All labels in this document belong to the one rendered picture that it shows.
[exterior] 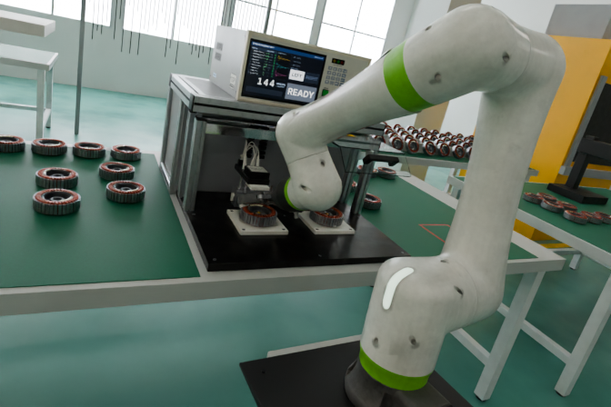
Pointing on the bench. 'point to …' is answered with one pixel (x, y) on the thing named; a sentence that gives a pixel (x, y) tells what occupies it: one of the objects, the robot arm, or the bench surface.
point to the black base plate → (273, 247)
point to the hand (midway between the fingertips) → (263, 203)
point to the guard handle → (381, 159)
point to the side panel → (173, 122)
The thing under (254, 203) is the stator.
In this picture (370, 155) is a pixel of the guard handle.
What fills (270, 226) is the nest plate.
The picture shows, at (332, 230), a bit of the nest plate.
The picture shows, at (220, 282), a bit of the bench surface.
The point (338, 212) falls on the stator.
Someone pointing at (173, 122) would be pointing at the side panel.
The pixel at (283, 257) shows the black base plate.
